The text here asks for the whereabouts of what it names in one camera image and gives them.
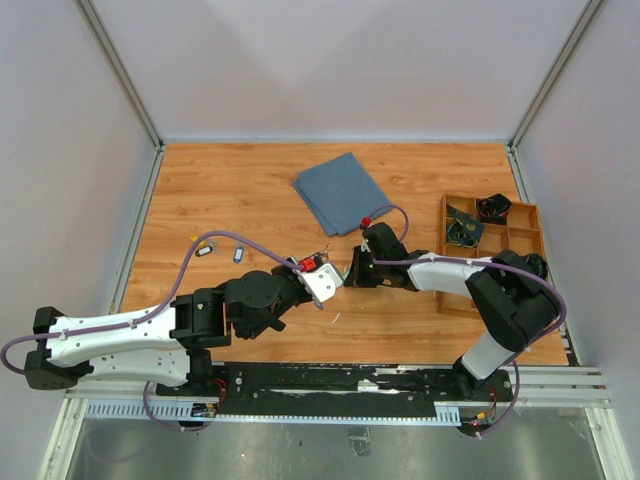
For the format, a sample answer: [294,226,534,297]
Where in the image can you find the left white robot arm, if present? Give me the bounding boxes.
[24,263,343,396]

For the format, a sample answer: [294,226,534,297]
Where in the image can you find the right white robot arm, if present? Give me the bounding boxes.
[344,217,567,400]

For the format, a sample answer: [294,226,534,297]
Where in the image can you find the light blue key tag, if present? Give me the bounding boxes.
[233,245,244,263]

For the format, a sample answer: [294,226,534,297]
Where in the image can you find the folded blue cloth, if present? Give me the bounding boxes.
[292,152,391,237]

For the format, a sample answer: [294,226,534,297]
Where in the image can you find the wooden compartment tray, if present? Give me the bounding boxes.
[437,193,549,316]

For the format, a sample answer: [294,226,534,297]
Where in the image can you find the dark green rolled tie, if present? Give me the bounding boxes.
[525,252,549,280]

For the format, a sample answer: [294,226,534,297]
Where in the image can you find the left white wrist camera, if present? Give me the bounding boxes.
[299,261,344,310]

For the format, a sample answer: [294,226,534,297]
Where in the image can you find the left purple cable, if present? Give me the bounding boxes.
[0,230,314,376]

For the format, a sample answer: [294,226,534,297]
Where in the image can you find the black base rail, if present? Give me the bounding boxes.
[151,362,515,421]

